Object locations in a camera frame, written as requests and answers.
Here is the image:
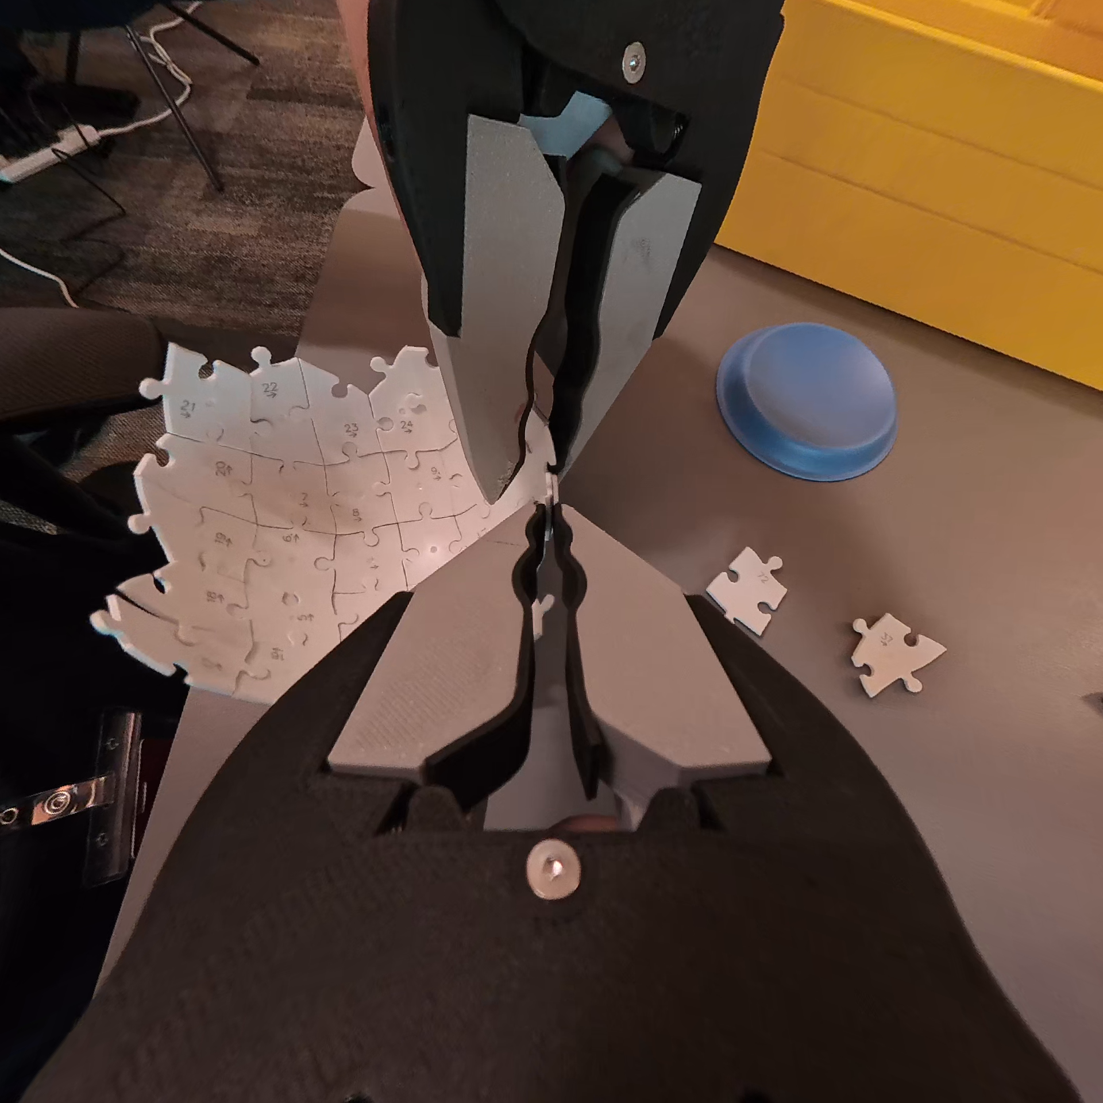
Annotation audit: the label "small white puzzle piece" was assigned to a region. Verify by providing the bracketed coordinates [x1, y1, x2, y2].
[704, 547, 789, 638]

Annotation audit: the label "pointed white puzzle piece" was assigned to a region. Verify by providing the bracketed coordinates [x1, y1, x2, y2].
[852, 614, 947, 701]

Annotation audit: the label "partly built white puzzle ball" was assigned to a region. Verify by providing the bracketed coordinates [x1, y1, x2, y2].
[91, 344, 560, 701]

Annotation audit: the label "black chair legs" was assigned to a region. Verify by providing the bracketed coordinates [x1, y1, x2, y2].
[122, 0, 262, 196]

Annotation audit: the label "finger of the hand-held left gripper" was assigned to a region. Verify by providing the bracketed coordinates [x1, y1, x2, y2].
[550, 165, 704, 479]
[421, 113, 570, 509]

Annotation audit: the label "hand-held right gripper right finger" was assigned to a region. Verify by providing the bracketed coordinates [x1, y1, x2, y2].
[559, 509, 774, 830]

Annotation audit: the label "white power cable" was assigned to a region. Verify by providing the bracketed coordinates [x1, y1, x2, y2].
[85, 16, 196, 138]

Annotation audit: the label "white power strip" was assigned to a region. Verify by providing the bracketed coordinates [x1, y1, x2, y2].
[0, 124, 103, 189]

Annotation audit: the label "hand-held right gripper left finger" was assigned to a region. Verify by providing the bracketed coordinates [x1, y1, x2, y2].
[325, 501, 550, 812]

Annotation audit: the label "blue round puzzle stand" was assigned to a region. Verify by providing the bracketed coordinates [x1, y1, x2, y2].
[714, 322, 899, 485]

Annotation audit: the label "yellow plastic bin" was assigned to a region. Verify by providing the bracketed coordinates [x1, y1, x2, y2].
[714, 142, 1103, 385]
[773, 0, 1103, 252]

